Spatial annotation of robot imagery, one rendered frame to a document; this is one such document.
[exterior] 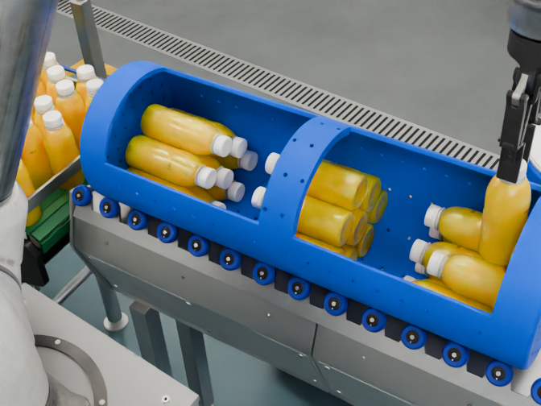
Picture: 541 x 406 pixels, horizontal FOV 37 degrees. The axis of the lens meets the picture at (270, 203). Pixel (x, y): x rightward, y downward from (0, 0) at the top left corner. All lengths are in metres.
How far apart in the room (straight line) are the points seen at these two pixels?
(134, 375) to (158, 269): 0.46
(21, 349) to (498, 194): 0.70
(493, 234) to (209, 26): 3.08
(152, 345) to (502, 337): 1.00
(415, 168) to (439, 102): 2.13
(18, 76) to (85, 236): 0.79
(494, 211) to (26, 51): 0.70
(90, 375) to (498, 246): 0.65
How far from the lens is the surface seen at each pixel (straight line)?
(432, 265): 1.32
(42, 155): 1.82
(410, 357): 1.43
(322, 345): 1.51
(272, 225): 1.34
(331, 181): 1.37
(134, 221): 1.64
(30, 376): 1.12
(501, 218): 1.25
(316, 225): 1.37
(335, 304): 1.44
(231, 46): 4.01
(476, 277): 1.29
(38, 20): 0.99
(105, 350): 1.28
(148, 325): 1.95
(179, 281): 1.64
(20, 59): 1.01
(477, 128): 3.47
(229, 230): 1.40
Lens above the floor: 2.06
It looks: 42 degrees down
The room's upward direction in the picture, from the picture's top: 4 degrees counter-clockwise
